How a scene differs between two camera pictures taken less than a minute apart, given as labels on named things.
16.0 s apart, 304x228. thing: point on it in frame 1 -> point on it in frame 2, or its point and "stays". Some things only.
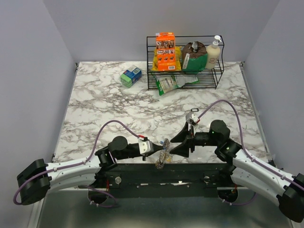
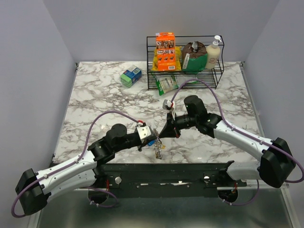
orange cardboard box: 166,52 stays
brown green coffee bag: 194,57 stays
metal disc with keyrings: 165,156 -> 158,146
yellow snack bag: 178,54 stays
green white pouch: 165,83 stays
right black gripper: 183,149 -> 169,130
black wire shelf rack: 188,62 stays
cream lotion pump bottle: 213,53 stays
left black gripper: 156,148 -> 146,142
